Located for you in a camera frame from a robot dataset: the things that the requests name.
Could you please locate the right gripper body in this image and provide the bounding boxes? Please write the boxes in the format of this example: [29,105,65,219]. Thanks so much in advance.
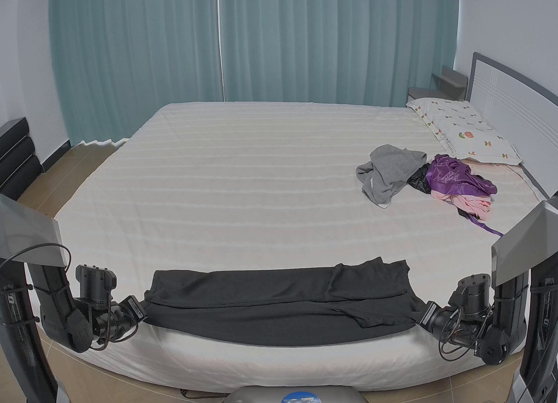
[418,300,458,338]

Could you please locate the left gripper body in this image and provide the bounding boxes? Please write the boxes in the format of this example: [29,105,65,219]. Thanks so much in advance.
[105,296,147,342]

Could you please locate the black T-shirt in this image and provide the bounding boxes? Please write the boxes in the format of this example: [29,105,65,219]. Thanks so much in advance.
[142,257,425,345]

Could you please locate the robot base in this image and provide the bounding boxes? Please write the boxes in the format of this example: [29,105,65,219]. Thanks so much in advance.
[222,386,364,403]

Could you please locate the bed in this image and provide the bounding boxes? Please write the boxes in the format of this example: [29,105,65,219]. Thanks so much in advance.
[26,52,558,393]

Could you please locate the pink garment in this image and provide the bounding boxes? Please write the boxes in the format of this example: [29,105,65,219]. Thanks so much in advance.
[432,190,492,221]

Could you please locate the black shiny garment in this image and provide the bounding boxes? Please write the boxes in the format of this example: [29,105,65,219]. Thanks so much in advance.
[407,164,432,195]

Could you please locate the purple satin garment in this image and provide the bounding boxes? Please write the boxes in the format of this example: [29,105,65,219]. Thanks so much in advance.
[426,154,504,236]

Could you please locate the grey garment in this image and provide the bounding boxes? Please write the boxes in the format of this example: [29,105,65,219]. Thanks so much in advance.
[355,144,428,209]

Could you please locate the white printed pillow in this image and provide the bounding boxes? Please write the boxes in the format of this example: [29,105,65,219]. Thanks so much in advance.
[406,97,523,166]

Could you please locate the black chest of drawers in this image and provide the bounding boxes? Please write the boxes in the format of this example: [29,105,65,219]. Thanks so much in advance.
[0,117,44,201]

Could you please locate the grey bedside table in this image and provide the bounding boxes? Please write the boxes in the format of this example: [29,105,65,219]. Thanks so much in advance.
[407,66,468,100]

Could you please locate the blue-green curtain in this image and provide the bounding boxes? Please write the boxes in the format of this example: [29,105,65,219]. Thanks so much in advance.
[218,0,459,108]
[49,0,221,146]

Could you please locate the black cable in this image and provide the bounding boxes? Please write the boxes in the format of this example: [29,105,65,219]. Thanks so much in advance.
[179,388,227,400]
[0,242,71,280]

